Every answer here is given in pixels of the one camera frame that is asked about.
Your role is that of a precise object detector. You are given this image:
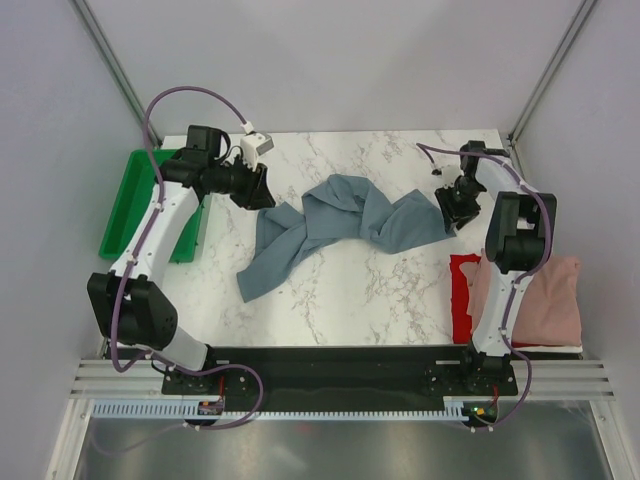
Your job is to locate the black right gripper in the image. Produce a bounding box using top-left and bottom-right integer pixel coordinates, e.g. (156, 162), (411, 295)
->
(434, 177), (483, 233)

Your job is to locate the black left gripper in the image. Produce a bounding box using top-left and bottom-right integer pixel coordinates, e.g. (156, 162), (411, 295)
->
(210, 154), (276, 212)

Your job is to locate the blue grey t shirt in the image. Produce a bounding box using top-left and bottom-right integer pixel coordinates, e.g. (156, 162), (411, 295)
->
(236, 174), (454, 303)

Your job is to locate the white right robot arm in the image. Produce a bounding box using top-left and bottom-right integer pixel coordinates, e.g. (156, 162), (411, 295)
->
(435, 140), (557, 396)

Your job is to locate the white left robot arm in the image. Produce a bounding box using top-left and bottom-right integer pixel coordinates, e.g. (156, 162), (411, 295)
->
(87, 125), (275, 393)

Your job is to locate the red folded t shirt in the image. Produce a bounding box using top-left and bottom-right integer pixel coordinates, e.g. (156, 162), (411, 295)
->
(449, 254), (481, 345)

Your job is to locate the green plastic bin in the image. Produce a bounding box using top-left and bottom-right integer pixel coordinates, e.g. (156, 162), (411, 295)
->
(99, 149), (210, 264)

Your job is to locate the pink folded t shirt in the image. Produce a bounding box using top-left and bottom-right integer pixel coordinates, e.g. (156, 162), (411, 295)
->
(472, 253), (582, 346)

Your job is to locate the white folded t shirt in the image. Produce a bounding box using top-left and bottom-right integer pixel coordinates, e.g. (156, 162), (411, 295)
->
(513, 343), (583, 354)

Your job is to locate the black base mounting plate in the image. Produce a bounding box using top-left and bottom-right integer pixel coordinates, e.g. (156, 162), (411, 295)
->
(162, 346), (518, 414)

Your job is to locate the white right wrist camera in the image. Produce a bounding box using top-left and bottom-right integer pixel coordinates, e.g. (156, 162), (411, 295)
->
(432, 165), (460, 188)

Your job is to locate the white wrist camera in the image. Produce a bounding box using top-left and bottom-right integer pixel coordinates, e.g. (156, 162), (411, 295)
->
(239, 132), (274, 171)
(432, 165), (460, 188)

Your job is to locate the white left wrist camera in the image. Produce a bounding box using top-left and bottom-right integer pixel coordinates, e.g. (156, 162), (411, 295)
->
(239, 132), (274, 171)

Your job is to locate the light blue cable duct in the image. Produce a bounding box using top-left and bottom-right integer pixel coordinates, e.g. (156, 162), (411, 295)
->
(91, 399), (469, 421)

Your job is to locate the aluminium front frame rail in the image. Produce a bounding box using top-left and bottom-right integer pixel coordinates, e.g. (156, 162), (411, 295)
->
(69, 359), (614, 401)

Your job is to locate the aluminium right corner post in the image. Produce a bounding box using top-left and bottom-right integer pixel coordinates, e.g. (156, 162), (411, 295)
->
(506, 0), (599, 149)

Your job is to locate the aluminium corner post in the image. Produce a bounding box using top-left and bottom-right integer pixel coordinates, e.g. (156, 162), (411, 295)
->
(69, 0), (146, 128)
(506, 0), (599, 149)

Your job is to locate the aluminium left corner post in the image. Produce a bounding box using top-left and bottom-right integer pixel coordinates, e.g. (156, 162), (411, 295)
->
(69, 0), (146, 128)

